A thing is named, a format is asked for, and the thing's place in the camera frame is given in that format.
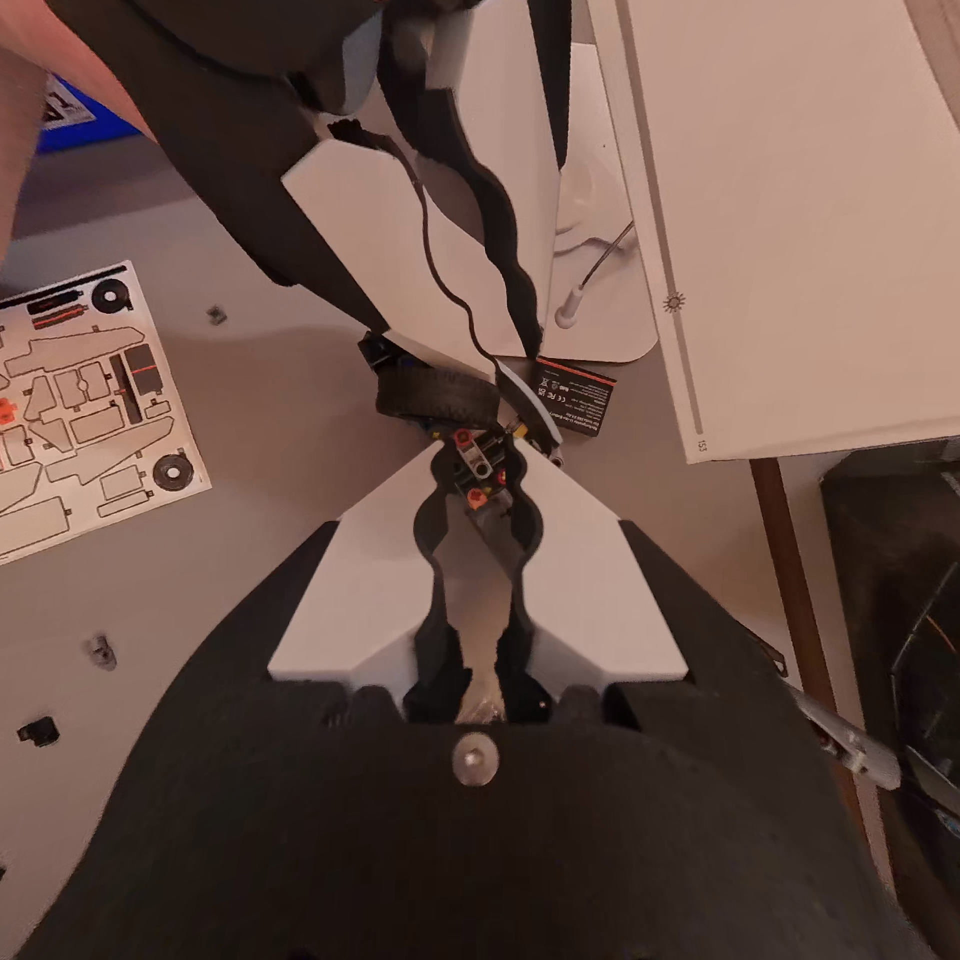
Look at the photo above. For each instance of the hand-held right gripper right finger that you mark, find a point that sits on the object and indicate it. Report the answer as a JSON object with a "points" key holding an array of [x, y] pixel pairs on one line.
{"points": [[600, 585]]}

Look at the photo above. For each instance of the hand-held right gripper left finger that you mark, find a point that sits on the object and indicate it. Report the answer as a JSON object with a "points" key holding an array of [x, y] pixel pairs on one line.
{"points": [[360, 585]]}

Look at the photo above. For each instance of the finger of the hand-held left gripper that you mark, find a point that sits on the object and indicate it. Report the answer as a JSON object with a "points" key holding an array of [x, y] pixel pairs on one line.
{"points": [[360, 240], [517, 150]]}

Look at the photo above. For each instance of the grey lego car model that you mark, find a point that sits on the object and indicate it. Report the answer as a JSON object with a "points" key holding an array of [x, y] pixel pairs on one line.
{"points": [[480, 469]]}

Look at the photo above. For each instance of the person's left forearm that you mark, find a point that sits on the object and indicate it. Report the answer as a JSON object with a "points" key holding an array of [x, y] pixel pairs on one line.
{"points": [[22, 112]]}

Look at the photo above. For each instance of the small grey lego piece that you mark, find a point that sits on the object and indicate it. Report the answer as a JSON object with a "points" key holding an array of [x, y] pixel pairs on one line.
{"points": [[101, 651], [217, 314]]}

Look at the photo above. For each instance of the small black lego piece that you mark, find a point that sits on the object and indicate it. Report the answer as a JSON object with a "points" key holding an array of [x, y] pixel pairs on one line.
{"points": [[37, 731]]}

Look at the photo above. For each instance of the blue box with tag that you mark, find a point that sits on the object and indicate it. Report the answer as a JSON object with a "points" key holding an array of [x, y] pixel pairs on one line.
{"points": [[112, 131]]}

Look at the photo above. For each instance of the black battery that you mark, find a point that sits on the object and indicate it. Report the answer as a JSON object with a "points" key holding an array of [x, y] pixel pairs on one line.
{"points": [[577, 397]]}

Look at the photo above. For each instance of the white stand base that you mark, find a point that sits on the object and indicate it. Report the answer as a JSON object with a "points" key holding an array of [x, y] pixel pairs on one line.
{"points": [[615, 330]]}

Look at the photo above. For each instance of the white instruction booklet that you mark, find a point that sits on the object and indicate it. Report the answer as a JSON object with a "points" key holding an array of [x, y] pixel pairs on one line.
{"points": [[787, 225]]}

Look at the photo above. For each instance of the sticker sheet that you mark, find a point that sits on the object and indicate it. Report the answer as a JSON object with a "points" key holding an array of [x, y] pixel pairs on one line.
{"points": [[82, 420]]}

